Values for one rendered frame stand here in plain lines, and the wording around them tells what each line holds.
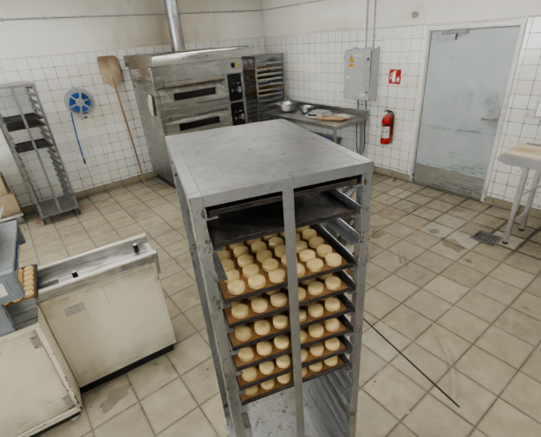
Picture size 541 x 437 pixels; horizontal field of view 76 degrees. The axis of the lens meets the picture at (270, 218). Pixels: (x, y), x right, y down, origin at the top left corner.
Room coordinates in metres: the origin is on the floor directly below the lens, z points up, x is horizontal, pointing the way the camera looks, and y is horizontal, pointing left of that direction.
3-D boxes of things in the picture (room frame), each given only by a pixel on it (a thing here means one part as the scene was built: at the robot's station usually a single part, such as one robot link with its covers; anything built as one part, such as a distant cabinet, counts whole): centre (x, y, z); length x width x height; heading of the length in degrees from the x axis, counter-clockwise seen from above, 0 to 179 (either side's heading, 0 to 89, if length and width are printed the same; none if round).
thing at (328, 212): (1.08, 0.04, 1.68); 0.60 x 0.40 x 0.02; 18
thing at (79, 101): (5.52, 2.69, 1.10); 0.41 x 0.17 x 1.10; 126
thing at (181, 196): (1.32, 0.35, 0.97); 0.03 x 0.03 x 1.70; 18
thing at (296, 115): (6.09, -0.79, 0.49); 1.90 x 0.72 x 0.98; 36
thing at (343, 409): (1.15, -0.14, 0.78); 0.64 x 0.03 x 0.03; 18
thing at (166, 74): (5.99, 1.08, 1.01); 1.56 x 1.20 x 2.01; 126
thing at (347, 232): (1.15, -0.14, 1.59); 0.64 x 0.03 x 0.03; 18
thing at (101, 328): (1.95, 1.19, 0.45); 0.70 x 0.34 x 0.90; 120
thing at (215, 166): (1.09, 0.05, 0.93); 0.64 x 0.51 x 1.78; 18
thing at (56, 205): (4.77, 3.14, 0.93); 0.64 x 0.51 x 1.78; 38
